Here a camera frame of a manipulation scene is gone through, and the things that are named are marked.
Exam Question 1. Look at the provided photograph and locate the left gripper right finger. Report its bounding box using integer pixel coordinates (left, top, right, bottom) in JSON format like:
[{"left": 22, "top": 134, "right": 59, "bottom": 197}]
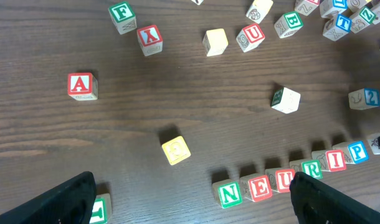
[{"left": 290, "top": 172, "right": 380, "bottom": 224}]

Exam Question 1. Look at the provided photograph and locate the white K block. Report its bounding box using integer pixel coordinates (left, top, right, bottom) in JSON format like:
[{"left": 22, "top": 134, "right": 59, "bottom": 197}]
[{"left": 271, "top": 87, "right": 301, "bottom": 114}]

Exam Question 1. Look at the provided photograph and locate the blue L block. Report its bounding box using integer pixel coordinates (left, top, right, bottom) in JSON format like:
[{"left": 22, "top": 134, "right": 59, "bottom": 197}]
[{"left": 320, "top": 0, "right": 348, "bottom": 19}]

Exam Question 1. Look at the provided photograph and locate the red u block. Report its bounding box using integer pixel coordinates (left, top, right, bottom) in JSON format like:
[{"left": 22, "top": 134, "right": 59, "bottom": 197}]
[
  {"left": 236, "top": 24, "right": 265, "bottom": 53},
  {"left": 265, "top": 167, "right": 295, "bottom": 193}
]

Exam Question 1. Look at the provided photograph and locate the red E block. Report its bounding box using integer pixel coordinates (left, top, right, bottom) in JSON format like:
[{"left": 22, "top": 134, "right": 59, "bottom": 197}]
[{"left": 239, "top": 173, "right": 273, "bottom": 202}]

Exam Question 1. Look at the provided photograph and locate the red i block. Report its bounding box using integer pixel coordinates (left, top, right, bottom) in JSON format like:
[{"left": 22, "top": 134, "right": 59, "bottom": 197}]
[
  {"left": 311, "top": 149, "right": 347, "bottom": 172},
  {"left": 294, "top": 0, "right": 320, "bottom": 16}
]

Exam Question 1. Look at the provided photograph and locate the green F block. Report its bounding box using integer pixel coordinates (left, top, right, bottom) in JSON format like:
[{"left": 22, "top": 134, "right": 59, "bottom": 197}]
[{"left": 108, "top": 1, "right": 137, "bottom": 35}]

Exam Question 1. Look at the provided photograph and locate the blue 2 block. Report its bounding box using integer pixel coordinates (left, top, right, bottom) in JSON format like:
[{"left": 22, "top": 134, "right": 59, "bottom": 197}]
[{"left": 348, "top": 88, "right": 380, "bottom": 110}]

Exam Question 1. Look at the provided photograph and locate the yellow block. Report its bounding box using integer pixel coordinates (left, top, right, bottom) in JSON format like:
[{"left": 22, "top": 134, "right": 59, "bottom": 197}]
[
  {"left": 367, "top": 133, "right": 380, "bottom": 155},
  {"left": 245, "top": 0, "right": 273, "bottom": 24},
  {"left": 347, "top": 0, "right": 371, "bottom": 12},
  {"left": 202, "top": 29, "right": 228, "bottom": 57},
  {"left": 161, "top": 136, "right": 191, "bottom": 166}
]

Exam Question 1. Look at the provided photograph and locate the red A block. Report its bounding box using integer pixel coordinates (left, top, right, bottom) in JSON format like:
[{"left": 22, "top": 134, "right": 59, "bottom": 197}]
[{"left": 67, "top": 72, "right": 98, "bottom": 101}]

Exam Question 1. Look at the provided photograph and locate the blue P block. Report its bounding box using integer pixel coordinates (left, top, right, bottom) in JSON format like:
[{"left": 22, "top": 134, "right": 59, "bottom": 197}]
[{"left": 332, "top": 141, "right": 369, "bottom": 164}]

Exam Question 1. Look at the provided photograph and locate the green B block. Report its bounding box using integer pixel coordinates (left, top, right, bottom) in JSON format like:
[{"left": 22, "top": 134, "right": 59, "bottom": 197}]
[{"left": 274, "top": 11, "right": 303, "bottom": 39}]

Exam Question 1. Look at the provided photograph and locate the blue T block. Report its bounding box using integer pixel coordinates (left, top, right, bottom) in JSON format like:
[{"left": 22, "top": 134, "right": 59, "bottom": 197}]
[{"left": 323, "top": 14, "right": 352, "bottom": 41}]

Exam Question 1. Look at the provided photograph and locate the green J block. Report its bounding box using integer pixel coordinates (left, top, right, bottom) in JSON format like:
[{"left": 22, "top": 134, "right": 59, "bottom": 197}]
[{"left": 90, "top": 194, "right": 112, "bottom": 224}]

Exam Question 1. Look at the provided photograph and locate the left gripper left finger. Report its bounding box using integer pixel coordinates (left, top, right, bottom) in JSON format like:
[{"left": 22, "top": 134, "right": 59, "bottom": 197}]
[{"left": 0, "top": 171, "right": 96, "bottom": 224}]

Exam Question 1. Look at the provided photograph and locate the green N block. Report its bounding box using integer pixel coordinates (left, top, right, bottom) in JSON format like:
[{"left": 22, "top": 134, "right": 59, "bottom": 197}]
[{"left": 212, "top": 179, "right": 242, "bottom": 208}]

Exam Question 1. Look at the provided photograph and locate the green Z block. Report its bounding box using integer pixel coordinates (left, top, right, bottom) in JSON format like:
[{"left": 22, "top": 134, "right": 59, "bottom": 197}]
[{"left": 350, "top": 6, "right": 376, "bottom": 34}]

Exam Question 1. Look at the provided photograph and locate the green R block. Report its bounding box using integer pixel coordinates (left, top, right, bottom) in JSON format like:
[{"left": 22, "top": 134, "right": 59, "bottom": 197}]
[{"left": 289, "top": 159, "right": 323, "bottom": 179}]

